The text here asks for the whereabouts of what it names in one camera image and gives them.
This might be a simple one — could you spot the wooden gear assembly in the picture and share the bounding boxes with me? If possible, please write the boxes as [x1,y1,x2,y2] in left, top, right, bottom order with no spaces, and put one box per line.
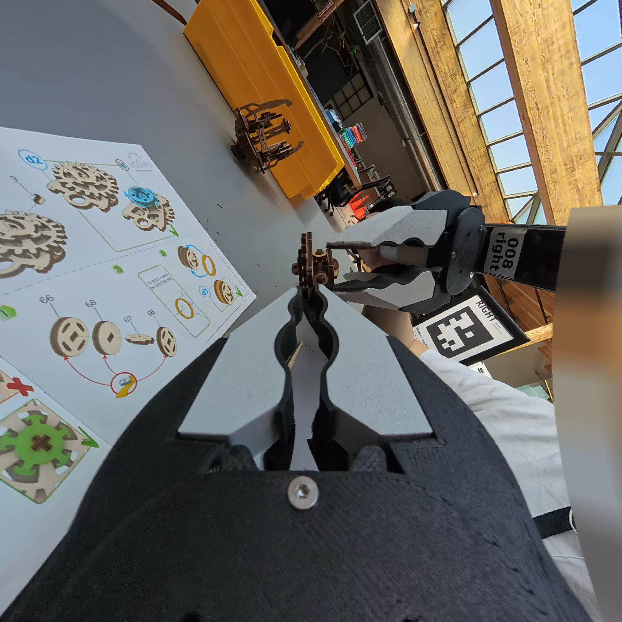
[291,232,339,324]

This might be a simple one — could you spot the person's right hand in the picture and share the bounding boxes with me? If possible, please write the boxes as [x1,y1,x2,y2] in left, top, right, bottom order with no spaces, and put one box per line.
[362,245,392,275]

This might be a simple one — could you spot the white air vent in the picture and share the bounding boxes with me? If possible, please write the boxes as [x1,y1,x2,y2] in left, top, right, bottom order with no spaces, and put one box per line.
[352,2,386,45]

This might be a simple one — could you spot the wooden ceiling beam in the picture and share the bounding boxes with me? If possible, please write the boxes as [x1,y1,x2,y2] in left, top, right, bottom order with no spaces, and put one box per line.
[490,0,604,225]

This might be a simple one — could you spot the glass skylight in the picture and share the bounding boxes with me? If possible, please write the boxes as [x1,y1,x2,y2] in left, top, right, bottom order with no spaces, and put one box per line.
[442,0,622,225]

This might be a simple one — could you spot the person's right forearm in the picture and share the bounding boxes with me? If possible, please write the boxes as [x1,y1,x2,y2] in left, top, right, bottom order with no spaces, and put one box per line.
[361,300,431,358]

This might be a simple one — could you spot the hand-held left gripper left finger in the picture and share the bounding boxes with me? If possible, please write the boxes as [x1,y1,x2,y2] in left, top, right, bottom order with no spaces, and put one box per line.
[178,287,298,471]

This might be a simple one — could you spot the person in white shirt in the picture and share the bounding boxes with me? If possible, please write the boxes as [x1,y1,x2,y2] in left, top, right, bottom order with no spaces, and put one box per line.
[417,347,605,622]

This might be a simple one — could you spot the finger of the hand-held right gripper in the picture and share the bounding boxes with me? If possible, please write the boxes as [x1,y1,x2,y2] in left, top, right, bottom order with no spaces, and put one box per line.
[326,204,453,267]
[333,265,439,314]

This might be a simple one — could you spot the black strap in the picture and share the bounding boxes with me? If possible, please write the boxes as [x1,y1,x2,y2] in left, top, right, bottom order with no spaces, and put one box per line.
[532,508,575,539]

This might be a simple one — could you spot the black framed marker sign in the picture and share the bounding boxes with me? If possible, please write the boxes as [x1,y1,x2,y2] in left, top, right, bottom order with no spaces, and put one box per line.
[410,284,531,366]

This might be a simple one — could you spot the partly built wooden model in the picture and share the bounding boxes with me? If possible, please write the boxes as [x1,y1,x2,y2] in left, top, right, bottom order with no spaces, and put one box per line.
[231,99,304,175]

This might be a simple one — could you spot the yellow plastic bin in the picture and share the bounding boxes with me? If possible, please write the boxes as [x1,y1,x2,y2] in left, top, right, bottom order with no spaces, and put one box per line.
[184,0,345,201]

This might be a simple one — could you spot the assembly instruction booklet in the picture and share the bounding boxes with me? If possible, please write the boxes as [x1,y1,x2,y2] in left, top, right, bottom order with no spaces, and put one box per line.
[0,126,257,506]

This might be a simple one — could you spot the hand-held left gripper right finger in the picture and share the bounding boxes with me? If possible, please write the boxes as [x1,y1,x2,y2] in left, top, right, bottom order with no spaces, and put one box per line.
[309,283,434,472]

